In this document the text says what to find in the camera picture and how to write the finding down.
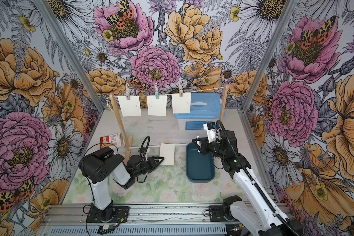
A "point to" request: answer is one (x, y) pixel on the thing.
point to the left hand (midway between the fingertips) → (164, 163)
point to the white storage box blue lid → (205, 107)
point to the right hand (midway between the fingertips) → (193, 143)
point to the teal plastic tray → (199, 168)
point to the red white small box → (111, 141)
